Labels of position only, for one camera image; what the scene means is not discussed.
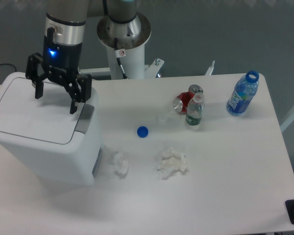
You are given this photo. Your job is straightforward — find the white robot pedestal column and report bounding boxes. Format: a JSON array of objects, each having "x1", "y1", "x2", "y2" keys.
[{"x1": 97, "y1": 13, "x2": 151, "y2": 80}]

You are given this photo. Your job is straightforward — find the large blue drink bottle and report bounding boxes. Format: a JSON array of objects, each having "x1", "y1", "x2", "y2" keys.
[{"x1": 226, "y1": 70, "x2": 259, "y2": 116}]

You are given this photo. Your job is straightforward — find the blue bottle cap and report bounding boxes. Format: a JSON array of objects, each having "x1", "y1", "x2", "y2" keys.
[{"x1": 137, "y1": 126, "x2": 149, "y2": 138}]

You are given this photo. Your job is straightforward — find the white metal base frame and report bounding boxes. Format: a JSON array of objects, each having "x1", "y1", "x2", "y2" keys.
[{"x1": 78, "y1": 58, "x2": 215, "y2": 80}]

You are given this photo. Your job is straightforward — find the crushed red soda can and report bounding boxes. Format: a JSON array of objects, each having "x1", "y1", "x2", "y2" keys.
[{"x1": 172, "y1": 84, "x2": 203, "y2": 115}]

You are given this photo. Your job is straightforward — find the clear white bottle cap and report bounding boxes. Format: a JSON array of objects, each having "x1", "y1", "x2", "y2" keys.
[{"x1": 156, "y1": 115, "x2": 168, "y2": 123}]

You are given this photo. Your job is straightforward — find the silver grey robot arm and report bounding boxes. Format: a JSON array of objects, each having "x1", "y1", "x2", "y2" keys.
[{"x1": 25, "y1": 0, "x2": 92, "y2": 114}]

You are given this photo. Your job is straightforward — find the white trash can lid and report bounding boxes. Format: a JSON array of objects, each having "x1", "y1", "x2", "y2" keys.
[{"x1": 0, "y1": 76, "x2": 87, "y2": 145}]

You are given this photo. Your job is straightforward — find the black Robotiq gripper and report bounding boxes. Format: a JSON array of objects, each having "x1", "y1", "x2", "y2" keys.
[{"x1": 25, "y1": 40, "x2": 92, "y2": 114}]

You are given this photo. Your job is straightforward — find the small clear green-label bottle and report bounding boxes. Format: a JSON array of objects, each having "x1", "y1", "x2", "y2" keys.
[{"x1": 185, "y1": 92, "x2": 204, "y2": 126}]

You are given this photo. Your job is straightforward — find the large crumpled white tissue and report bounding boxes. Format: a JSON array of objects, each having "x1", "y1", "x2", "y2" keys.
[{"x1": 156, "y1": 147, "x2": 189, "y2": 180}]

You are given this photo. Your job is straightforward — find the small crumpled white tissue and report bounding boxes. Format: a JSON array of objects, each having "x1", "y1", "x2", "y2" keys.
[{"x1": 110, "y1": 152, "x2": 129, "y2": 178}]

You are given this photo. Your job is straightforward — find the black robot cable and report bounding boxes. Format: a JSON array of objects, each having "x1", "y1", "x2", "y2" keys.
[{"x1": 113, "y1": 37, "x2": 128, "y2": 80}]

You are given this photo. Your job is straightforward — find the white plastic trash can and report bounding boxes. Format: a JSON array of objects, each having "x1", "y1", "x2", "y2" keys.
[{"x1": 0, "y1": 72, "x2": 103, "y2": 186}]

